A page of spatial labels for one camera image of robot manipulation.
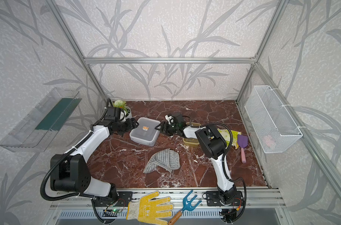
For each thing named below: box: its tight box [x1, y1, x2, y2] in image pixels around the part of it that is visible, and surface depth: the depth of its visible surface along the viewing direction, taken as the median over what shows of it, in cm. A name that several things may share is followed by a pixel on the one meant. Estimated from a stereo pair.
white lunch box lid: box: [183, 126, 206, 139], surface depth 75 cm
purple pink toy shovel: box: [237, 134, 249, 164], surface depth 96 cm
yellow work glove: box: [126, 190, 174, 225], surface depth 72 cm
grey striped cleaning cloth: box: [142, 148, 181, 174], surface depth 86 cm
